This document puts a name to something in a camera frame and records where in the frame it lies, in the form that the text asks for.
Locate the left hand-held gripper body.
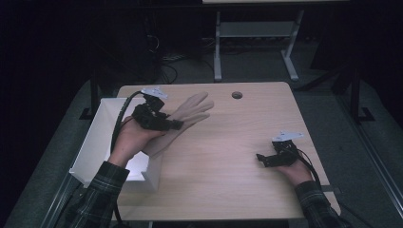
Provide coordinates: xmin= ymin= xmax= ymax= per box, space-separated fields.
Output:
xmin=130 ymin=86 xmax=169 ymax=131

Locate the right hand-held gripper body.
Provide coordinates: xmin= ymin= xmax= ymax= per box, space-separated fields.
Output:
xmin=268 ymin=130 xmax=305 ymax=167

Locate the beige fabric glove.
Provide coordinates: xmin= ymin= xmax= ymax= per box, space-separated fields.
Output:
xmin=142 ymin=91 xmax=216 ymax=160

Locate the white cardboard box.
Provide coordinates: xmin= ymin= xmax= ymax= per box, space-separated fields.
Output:
xmin=68 ymin=97 xmax=166 ymax=193

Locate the person's right hand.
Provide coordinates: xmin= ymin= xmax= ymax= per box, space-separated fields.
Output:
xmin=275 ymin=160 xmax=316 ymax=188

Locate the person's left hand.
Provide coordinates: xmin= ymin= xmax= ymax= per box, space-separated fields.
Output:
xmin=107 ymin=115 xmax=166 ymax=169

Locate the black metal stand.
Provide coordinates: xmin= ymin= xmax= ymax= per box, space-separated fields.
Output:
xmin=78 ymin=70 xmax=103 ymax=122
xmin=346 ymin=67 xmax=376 ymax=124

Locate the left hand-held gripper black cable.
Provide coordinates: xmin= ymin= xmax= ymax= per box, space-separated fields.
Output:
xmin=109 ymin=90 xmax=150 ymax=228

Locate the hand-held gripper black cable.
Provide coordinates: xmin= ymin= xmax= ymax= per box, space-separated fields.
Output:
xmin=296 ymin=147 xmax=378 ymax=228
xmin=109 ymin=90 xmax=150 ymax=228

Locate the right hand-held gripper black cable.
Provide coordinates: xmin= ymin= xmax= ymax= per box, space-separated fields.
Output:
xmin=296 ymin=147 xmax=378 ymax=228

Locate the tangle of floor cables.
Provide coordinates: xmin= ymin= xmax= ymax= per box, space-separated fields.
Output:
xmin=156 ymin=51 xmax=188 ymax=86

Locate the aluminium rail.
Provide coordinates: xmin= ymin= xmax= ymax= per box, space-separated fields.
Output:
xmin=335 ymin=93 xmax=403 ymax=219
xmin=39 ymin=174 xmax=82 ymax=228

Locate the grey metal desk frame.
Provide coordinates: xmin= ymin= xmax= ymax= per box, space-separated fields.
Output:
xmin=213 ymin=9 xmax=306 ymax=83

